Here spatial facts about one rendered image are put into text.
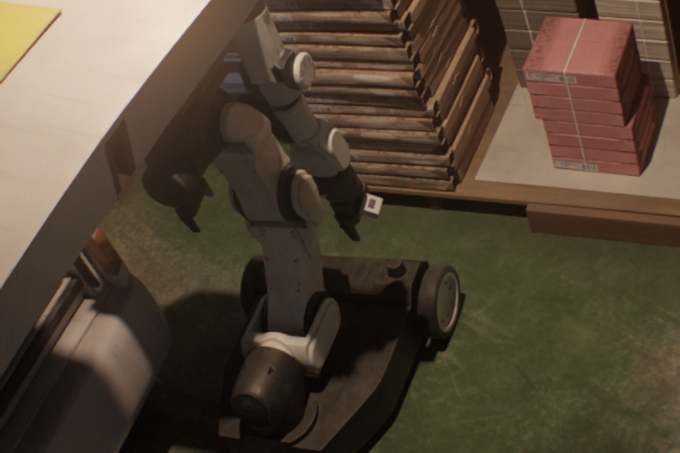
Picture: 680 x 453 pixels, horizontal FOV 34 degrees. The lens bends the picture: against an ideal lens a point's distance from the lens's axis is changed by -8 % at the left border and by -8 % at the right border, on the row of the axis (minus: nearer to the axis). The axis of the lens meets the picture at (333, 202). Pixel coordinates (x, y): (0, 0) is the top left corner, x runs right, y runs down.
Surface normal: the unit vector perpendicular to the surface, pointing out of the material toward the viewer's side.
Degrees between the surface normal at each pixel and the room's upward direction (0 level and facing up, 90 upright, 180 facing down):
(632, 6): 90
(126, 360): 87
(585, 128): 90
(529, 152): 0
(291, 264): 60
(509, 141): 0
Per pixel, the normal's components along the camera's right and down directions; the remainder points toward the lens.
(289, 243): -0.44, 0.26
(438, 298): 0.89, 0.03
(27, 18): -0.14, -0.68
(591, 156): -0.41, 0.70
